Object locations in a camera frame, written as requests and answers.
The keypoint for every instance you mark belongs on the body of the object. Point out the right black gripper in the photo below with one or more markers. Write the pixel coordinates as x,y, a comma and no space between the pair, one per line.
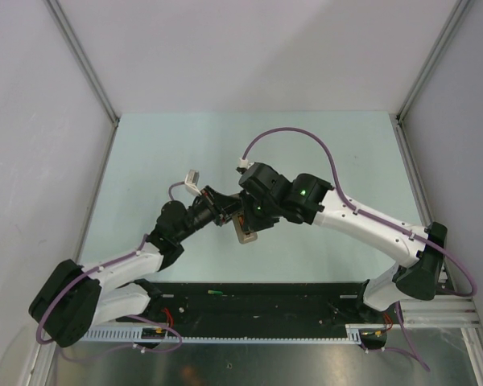
250,223

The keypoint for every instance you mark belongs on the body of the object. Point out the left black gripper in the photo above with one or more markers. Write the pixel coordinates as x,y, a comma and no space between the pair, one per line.
220,206

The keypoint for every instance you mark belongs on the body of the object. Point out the white remote control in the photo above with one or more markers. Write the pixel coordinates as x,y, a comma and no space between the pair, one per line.
247,234

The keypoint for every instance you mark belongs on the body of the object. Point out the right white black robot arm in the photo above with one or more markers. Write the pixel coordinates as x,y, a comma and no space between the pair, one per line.
414,249

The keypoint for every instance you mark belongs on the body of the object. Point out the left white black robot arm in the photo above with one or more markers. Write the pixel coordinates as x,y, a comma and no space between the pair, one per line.
77,297

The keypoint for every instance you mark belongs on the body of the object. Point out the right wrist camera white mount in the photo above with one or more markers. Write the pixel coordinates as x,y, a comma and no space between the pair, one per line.
243,165

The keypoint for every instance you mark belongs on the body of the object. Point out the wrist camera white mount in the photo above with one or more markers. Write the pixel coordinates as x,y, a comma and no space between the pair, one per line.
190,182
243,165

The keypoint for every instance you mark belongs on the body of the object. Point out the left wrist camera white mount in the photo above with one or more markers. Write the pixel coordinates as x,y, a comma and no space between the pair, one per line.
190,182

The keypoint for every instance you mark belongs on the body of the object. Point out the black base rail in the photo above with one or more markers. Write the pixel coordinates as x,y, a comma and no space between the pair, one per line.
261,310

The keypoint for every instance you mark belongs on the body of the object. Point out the right aluminium frame post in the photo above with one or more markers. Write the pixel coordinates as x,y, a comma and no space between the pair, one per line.
448,32

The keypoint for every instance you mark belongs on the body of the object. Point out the aluminium frame post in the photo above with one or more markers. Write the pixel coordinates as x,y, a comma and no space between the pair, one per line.
448,32
75,46

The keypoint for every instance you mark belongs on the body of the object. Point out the left aluminium frame post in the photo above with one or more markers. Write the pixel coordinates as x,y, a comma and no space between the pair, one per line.
75,46

